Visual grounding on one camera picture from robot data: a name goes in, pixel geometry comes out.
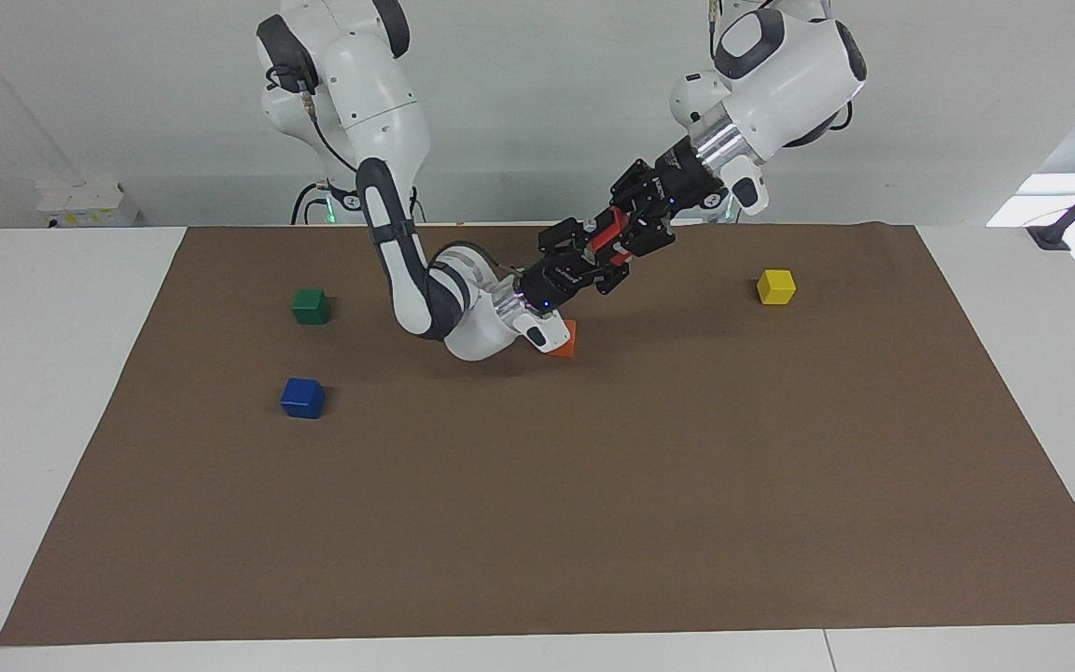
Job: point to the orange cube block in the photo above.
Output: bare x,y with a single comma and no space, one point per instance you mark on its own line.
565,343

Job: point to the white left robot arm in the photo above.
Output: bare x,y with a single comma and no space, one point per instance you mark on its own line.
789,75

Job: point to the yellow cube block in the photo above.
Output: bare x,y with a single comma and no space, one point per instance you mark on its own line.
775,286

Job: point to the red cube block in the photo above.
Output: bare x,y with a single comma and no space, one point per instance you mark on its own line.
608,231

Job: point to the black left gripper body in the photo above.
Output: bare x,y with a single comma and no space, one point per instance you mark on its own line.
687,182

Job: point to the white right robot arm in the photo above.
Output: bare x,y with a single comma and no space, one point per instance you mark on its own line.
379,103

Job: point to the green cube block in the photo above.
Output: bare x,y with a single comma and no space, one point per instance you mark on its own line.
310,305

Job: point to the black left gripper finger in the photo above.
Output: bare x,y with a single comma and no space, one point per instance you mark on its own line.
649,235
635,185

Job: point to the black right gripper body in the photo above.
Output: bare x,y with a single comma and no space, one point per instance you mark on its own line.
556,280

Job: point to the blue cube block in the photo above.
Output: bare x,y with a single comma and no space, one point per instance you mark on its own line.
302,398

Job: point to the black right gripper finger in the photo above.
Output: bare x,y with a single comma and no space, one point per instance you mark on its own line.
564,238
612,271

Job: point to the brown table mat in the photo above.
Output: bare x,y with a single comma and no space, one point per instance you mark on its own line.
537,504

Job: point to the white box with yellow label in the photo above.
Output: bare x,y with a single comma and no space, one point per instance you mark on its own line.
85,205

